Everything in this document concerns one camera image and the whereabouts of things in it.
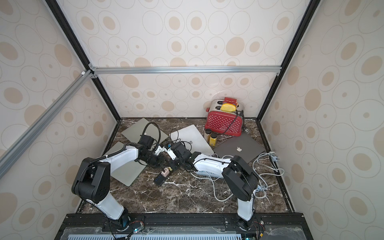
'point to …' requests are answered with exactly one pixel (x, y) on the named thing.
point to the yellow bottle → (213, 139)
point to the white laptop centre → (191, 135)
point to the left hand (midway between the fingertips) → (170, 165)
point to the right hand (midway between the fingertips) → (168, 165)
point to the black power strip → (160, 179)
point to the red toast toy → (229, 100)
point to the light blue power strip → (211, 174)
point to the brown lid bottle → (207, 134)
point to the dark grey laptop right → (243, 146)
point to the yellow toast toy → (228, 107)
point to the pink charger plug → (166, 172)
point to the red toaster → (229, 123)
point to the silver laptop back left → (144, 127)
